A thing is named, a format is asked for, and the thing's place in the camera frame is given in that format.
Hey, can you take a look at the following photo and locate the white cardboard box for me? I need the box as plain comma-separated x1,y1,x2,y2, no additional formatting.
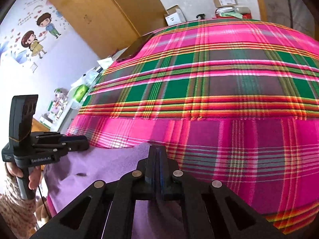
164,5,187,26

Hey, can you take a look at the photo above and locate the pink plaid bed sheet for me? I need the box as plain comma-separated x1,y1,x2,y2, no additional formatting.
67,18,318,234

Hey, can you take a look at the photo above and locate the cartoon couple wall sticker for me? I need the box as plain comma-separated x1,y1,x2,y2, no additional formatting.
21,12,61,59

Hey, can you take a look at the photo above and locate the patterned side table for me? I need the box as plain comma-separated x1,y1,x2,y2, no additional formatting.
37,47,130,130

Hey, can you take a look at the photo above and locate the person's left forearm sleeve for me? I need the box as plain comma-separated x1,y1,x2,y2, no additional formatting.
1,171,37,238

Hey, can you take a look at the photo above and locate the black spray bottle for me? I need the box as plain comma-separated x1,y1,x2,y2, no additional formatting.
196,14,206,20

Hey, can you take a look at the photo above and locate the wooden wardrobe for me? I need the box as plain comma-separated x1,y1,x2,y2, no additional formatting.
49,0,167,59

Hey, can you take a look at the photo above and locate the grey door curtain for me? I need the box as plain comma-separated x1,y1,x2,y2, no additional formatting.
264,0,315,38

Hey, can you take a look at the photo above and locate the black smartphone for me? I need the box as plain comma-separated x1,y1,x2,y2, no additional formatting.
116,32,155,62

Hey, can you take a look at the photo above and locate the person's left hand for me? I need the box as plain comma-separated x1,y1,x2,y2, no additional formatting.
5,162,42,191

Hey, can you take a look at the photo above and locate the purple fleece garment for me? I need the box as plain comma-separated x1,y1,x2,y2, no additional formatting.
44,142,186,238

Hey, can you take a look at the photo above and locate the green tissue pack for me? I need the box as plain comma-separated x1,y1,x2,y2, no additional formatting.
73,84,89,102

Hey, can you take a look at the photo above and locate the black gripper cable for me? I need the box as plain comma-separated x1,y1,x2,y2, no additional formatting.
37,183,53,220

